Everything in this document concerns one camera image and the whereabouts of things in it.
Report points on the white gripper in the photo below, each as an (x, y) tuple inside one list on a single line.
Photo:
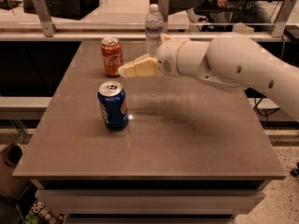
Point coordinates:
[(167, 57)]

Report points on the red coca-cola can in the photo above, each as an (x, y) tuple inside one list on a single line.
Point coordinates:
[(112, 55)]

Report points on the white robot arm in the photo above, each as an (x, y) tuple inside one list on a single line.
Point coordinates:
[(229, 62)]

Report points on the blue pepsi can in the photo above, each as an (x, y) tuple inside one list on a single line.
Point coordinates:
[(112, 101)]

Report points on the clear plastic water bottle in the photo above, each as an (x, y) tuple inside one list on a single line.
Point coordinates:
[(154, 27)]

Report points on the seated person in background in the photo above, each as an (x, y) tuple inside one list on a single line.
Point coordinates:
[(254, 16)]

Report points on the white drawer cabinet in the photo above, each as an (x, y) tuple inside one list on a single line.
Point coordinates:
[(193, 203)]

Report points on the green snack bag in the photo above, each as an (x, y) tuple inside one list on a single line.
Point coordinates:
[(41, 214)]

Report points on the middle metal rail bracket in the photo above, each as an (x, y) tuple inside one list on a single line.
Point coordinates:
[(164, 10)]

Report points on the metal rail bracket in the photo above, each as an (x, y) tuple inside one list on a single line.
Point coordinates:
[(282, 17), (42, 11), (164, 10)]

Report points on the left metal rail bracket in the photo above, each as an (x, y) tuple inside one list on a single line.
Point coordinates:
[(42, 11)]

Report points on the right metal rail bracket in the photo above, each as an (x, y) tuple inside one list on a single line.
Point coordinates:
[(282, 17)]

